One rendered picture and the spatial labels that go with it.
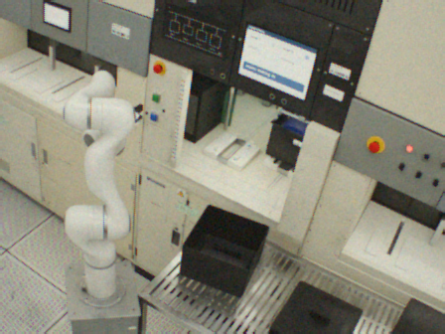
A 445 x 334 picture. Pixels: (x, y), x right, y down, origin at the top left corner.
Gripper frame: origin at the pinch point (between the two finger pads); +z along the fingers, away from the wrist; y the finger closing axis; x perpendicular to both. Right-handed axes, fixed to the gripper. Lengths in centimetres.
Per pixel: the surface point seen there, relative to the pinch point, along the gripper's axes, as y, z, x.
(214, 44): 24.3, 12.2, 34.9
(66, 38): -56, 12, 12
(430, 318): 143, -15, -19
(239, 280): 71, -27, -34
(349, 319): 115, -19, -34
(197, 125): 9.5, 36.7, -22.4
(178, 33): 7.4, 12.2, 34.0
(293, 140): 56, 44, -13
